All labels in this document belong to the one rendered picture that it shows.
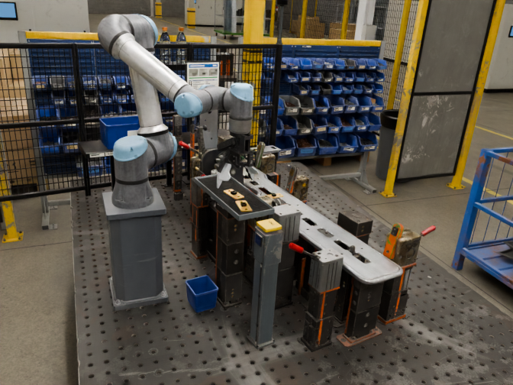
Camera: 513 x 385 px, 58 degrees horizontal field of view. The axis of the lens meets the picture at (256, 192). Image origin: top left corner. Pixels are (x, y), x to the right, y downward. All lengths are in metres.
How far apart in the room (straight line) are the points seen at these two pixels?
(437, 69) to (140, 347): 3.94
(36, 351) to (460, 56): 4.31
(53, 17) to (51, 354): 6.37
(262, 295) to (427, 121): 3.71
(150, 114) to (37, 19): 6.74
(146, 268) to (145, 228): 0.17
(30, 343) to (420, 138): 3.86
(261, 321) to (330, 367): 0.27
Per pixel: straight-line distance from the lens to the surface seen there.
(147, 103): 1.74
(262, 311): 1.60
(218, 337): 1.72
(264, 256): 1.47
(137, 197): 1.68
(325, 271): 1.51
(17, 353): 2.90
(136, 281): 1.82
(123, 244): 1.73
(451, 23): 4.89
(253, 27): 3.03
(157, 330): 1.76
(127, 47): 1.58
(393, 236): 1.71
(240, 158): 1.55
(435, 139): 5.15
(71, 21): 8.40
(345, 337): 1.77
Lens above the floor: 1.81
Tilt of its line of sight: 23 degrees down
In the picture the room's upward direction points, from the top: 3 degrees clockwise
